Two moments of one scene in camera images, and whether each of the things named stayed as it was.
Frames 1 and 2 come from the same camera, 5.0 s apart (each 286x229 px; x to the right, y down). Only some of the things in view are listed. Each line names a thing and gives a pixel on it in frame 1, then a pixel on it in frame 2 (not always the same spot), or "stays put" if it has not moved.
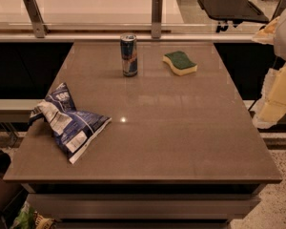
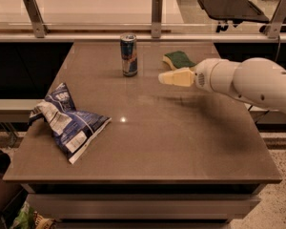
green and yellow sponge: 180,62 stays put
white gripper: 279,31 → 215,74
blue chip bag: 73,131 stays put
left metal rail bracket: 35,16 stays put
